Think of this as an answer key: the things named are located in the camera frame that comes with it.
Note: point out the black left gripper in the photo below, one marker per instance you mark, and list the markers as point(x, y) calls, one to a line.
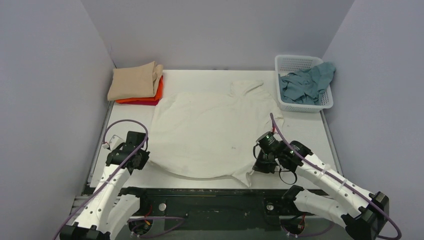
point(139, 159)

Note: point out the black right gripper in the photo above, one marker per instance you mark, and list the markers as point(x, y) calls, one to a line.
point(261, 163)

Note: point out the white t shirt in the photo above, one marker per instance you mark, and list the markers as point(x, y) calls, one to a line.
point(208, 135)

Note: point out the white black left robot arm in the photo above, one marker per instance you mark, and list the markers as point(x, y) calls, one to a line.
point(110, 206)

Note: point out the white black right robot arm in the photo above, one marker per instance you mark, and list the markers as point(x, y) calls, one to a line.
point(360, 212)

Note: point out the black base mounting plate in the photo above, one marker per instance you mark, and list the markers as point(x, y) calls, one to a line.
point(213, 209)

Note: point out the crimson folded t shirt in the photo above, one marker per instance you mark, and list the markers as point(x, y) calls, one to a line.
point(139, 102)

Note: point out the teal crumpled t shirt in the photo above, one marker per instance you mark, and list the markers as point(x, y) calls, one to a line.
point(306, 86)

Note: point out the beige folded t shirt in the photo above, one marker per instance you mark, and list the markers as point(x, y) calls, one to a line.
point(135, 82)

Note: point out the white plastic basket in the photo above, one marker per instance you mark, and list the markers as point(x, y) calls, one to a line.
point(285, 64)

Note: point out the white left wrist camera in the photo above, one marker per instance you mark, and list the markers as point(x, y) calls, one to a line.
point(113, 143)

